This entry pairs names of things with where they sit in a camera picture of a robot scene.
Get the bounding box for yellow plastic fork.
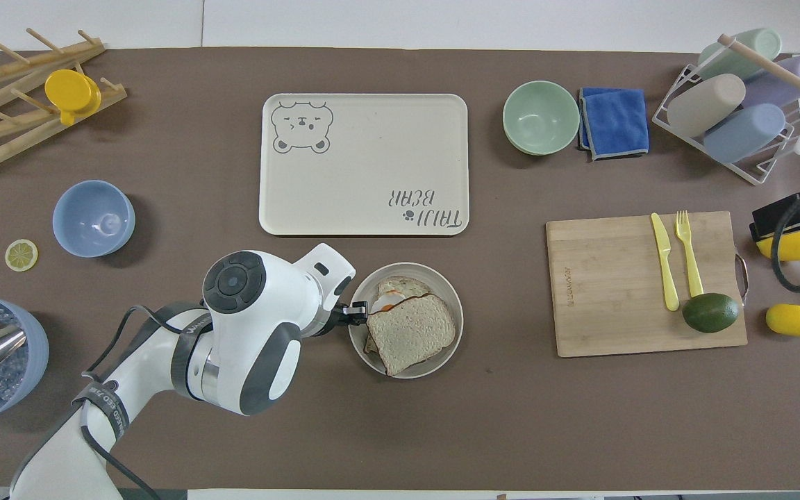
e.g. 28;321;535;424
674;210;706;300

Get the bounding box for ice cubes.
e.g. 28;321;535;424
0;307;30;402

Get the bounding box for cream tray with bear print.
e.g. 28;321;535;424
259;93;469;238

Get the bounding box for white wire rack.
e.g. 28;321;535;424
651;35;800;186

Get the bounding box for bamboo cutting board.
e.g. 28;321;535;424
546;210;750;359

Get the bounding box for wooden rod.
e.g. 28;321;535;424
717;33;800;117

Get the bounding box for small blue bowl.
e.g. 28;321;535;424
52;180;136;258

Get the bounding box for green cup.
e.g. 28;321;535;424
697;28;783;81

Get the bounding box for beige cup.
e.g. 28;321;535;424
667;74;747;139

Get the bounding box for fried egg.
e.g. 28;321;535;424
371;276;433;314

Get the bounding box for yellow cup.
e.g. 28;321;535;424
44;69;103;126

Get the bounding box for blue cloth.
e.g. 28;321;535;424
576;87;650;162

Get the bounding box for purple cup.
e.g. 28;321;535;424
742;54;800;110

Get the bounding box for large blue bowl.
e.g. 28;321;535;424
0;295;50;425

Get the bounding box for grey round plate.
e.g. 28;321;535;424
348;262;465;380

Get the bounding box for lemon slice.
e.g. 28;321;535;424
4;239;40;272

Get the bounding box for avocado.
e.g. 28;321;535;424
682;292;742;334

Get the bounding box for green bowl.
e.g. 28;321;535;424
502;81;581;156

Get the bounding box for yellow plastic knife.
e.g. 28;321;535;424
651;212;681;313

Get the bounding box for bread slice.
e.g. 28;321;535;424
366;293;457;377

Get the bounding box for light blue cup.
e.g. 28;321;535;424
703;103;787;165

